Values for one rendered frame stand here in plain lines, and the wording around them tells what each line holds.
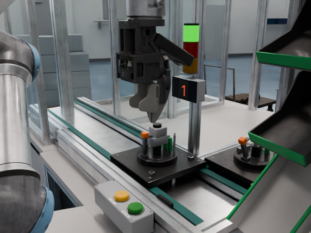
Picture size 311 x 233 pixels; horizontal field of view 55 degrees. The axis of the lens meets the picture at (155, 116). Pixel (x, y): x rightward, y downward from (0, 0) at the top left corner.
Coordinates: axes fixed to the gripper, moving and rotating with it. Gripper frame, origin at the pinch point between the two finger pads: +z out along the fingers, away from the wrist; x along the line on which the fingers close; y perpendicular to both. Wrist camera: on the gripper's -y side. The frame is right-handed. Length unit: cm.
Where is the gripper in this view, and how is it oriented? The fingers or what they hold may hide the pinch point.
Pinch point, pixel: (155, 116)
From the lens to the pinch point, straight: 64.8
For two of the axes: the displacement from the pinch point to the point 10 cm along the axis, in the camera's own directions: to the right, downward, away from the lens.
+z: 0.0, 9.5, 3.0
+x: 5.9, 2.4, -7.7
